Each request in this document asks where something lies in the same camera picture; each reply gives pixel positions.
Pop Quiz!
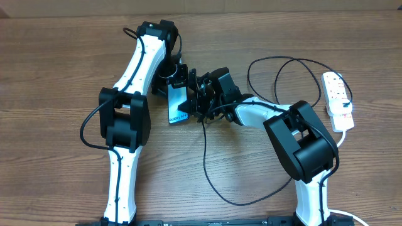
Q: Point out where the Samsung Galaxy S24 smartphone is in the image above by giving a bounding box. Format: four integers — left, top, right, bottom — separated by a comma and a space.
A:
168, 85, 189, 124

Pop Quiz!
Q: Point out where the black USB charging cable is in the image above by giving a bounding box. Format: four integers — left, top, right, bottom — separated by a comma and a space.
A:
200, 56, 354, 207

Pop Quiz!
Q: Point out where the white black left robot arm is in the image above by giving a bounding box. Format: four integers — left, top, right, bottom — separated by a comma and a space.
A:
99, 20, 188, 225

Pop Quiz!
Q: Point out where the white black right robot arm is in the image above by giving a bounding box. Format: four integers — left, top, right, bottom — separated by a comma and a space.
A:
172, 67, 339, 225

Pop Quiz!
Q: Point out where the white charger plug adapter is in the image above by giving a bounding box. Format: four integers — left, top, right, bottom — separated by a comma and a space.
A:
327, 99, 353, 116

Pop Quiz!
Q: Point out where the white power strip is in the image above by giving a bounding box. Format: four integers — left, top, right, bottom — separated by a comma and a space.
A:
321, 72, 354, 132

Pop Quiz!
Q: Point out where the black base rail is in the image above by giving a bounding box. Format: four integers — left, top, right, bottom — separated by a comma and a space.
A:
76, 215, 355, 226

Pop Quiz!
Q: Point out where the white power strip cord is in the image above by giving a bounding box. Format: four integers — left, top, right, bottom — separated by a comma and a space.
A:
326, 130, 370, 226

